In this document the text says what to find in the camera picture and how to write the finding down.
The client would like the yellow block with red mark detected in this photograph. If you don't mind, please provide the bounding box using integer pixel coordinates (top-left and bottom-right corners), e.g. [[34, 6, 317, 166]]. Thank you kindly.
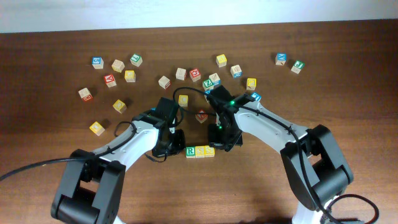
[[246, 78, 257, 91]]

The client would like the blue P wooden block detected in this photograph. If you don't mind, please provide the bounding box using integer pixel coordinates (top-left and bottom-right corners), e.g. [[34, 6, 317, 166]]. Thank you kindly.
[[205, 90, 211, 103]]

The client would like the red E side block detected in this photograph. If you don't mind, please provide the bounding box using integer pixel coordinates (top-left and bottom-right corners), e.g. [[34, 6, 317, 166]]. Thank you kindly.
[[175, 68, 187, 80]]

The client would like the red Y wooden block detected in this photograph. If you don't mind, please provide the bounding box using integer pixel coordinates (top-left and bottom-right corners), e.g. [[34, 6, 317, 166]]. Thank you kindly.
[[104, 74, 117, 88]]

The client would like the yellow top middle block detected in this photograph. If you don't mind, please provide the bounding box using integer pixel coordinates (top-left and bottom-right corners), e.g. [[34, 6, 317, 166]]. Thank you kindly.
[[178, 95, 188, 107]]

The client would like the yellow block near green L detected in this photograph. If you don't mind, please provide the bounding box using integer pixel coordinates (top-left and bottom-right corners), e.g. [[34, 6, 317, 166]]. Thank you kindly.
[[124, 70, 136, 83]]

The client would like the green L wooden block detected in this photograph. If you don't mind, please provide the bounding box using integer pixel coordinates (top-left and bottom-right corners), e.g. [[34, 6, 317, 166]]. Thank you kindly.
[[130, 54, 143, 67]]

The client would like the yellow S wooden block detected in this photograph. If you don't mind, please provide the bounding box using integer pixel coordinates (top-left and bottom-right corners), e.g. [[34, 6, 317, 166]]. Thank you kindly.
[[195, 146, 205, 158]]

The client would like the yellow o block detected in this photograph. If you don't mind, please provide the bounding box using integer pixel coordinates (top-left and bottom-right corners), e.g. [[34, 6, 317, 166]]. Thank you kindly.
[[89, 121, 105, 136], [113, 100, 127, 114]]

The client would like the green Z wooden block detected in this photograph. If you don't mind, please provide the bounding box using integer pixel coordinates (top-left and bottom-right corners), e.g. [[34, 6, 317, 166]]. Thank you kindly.
[[202, 79, 214, 91]]

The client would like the red circle top block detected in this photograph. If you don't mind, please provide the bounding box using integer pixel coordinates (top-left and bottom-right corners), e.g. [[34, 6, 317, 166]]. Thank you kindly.
[[189, 68, 201, 82]]

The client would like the red I side block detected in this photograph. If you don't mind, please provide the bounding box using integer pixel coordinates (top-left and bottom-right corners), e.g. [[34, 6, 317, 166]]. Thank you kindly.
[[158, 76, 171, 90]]

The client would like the blue X wooden block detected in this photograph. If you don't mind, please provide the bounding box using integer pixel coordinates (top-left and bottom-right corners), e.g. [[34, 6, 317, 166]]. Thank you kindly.
[[275, 53, 287, 65]]

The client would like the blue L wooden block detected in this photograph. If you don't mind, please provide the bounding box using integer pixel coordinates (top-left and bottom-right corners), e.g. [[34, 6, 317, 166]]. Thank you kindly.
[[209, 73, 221, 86]]

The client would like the plain tan wooden block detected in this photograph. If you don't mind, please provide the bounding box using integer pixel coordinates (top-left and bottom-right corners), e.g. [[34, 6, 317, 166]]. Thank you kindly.
[[111, 59, 125, 73]]

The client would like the yellow O lower block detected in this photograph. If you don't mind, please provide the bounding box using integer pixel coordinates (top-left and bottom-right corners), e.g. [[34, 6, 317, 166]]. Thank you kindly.
[[89, 121, 105, 136]]

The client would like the blue D wooden block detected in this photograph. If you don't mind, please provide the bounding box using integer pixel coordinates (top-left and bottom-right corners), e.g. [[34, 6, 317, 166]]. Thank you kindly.
[[230, 65, 243, 78]]

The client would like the yellow O middle block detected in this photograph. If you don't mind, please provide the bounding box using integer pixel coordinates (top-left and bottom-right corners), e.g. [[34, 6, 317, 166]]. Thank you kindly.
[[113, 100, 127, 114]]

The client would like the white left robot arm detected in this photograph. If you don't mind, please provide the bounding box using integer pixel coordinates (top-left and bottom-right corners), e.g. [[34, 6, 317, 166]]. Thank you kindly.
[[50, 98, 185, 224]]

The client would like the red A wooden block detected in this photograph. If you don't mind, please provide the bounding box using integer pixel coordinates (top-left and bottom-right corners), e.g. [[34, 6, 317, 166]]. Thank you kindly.
[[195, 110, 208, 123]]

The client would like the red side left block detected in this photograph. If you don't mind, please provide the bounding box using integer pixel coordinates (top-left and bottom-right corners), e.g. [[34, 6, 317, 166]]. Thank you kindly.
[[78, 88, 93, 101]]

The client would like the blue I wooden block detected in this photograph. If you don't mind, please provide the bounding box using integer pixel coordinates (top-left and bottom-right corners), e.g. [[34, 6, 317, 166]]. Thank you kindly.
[[251, 92, 262, 101]]

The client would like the blue 5 wooden block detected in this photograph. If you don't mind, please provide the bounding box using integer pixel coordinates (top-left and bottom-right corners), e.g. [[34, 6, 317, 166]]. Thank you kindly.
[[91, 57, 104, 69]]

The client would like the green R wooden block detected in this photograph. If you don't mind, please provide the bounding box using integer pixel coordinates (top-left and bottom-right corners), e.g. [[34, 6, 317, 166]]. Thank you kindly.
[[185, 146, 196, 158]]

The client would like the green J wooden block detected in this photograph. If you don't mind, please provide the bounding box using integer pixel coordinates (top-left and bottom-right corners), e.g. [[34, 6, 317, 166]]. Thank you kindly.
[[290, 60, 305, 74]]

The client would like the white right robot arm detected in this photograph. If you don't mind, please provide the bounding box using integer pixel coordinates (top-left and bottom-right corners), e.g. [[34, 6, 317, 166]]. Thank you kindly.
[[206, 86, 354, 223]]

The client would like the yellow E wooden block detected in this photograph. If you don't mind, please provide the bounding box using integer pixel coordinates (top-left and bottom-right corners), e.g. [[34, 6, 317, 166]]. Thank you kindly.
[[205, 146, 215, 157]]

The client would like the yellow top far block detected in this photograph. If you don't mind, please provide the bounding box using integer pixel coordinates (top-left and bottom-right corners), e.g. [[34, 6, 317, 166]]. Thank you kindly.
[[216, 54, 228, 68]]

